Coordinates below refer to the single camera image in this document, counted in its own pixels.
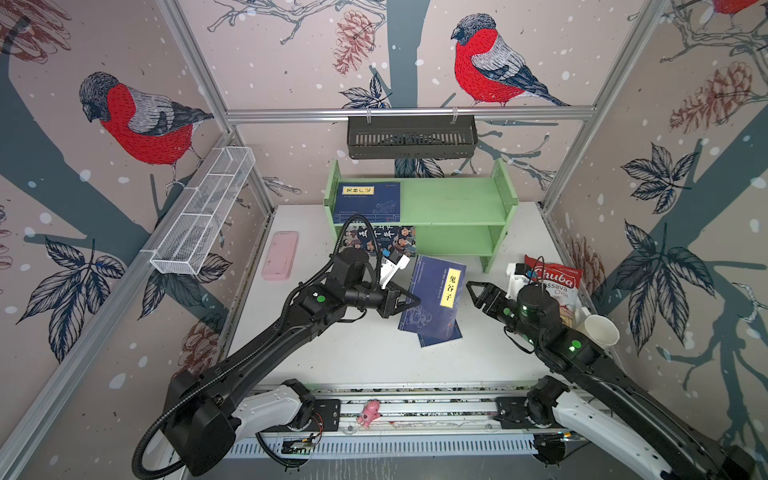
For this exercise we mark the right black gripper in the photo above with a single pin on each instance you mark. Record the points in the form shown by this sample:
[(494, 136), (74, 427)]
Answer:
[(486, 295)]

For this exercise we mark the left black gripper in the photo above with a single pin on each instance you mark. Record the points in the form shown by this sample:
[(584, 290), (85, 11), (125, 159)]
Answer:
[(391, 296)]

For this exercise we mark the navy booklet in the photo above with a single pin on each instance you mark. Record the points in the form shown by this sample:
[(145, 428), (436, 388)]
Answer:
[(454, 333), (379, 202), (438, 284)]

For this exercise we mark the illustrated Chinese history book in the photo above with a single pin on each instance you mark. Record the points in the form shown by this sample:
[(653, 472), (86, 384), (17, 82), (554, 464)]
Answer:
[(388, 238)]

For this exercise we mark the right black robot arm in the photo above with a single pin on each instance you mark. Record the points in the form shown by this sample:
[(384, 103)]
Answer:
[(586, 392)]

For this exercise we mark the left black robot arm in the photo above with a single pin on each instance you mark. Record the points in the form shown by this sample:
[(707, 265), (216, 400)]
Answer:
[(350, 279)]

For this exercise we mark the red Chuba chips bag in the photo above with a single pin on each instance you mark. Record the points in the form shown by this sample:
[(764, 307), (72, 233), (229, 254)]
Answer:
[(562, 283)]

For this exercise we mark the green wooden shelf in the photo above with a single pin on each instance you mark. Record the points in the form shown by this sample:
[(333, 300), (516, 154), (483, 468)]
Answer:
[(453, 216)]

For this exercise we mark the pink pig toy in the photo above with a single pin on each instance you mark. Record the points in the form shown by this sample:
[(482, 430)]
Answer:
[(369, 413)]

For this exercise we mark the pink pencil case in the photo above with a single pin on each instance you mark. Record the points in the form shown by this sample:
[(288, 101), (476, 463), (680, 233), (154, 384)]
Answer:
[(280, 256)]

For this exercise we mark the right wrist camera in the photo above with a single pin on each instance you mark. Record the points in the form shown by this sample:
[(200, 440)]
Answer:
[(519, 276)]

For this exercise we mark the aluminium mounting rail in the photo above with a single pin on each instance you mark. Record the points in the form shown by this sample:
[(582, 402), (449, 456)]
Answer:
[(420, 414)]

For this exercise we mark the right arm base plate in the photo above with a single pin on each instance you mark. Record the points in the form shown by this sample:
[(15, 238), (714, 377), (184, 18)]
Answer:
[(513, 413)]

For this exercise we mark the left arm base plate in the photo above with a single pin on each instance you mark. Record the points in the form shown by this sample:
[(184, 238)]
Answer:
[(324, 416)]

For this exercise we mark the black hanging wire basket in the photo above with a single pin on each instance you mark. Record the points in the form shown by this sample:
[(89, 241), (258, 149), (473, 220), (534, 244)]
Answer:
[(411, 137)]

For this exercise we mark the white mesh wall tray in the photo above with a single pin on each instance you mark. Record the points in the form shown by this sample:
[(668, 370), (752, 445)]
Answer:
[(186, 246)]

